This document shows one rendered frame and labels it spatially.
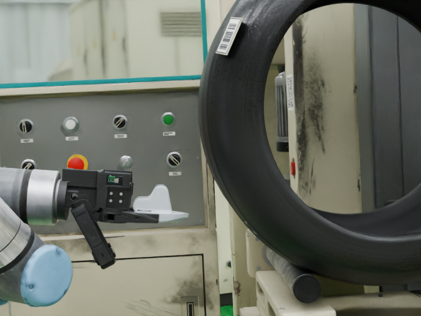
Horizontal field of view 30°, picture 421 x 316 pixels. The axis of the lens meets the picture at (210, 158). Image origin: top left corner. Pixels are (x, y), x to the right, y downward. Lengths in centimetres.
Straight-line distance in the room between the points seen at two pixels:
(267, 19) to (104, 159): 87
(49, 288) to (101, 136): 84
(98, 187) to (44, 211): 9
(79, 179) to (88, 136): 68
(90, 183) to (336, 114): 56
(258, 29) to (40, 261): 47
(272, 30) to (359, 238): 34
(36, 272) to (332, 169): 70
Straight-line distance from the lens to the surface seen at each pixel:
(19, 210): 129
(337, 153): 162
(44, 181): 128
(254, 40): 120
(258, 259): 159
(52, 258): 118
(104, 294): 196
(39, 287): 117
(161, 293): 195
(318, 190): 162
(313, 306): 130
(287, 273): 133
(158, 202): 129
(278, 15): 120
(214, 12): 486
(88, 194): 130
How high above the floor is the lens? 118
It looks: 3 degrees down
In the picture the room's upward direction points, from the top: 3 degrees counter-clockwise
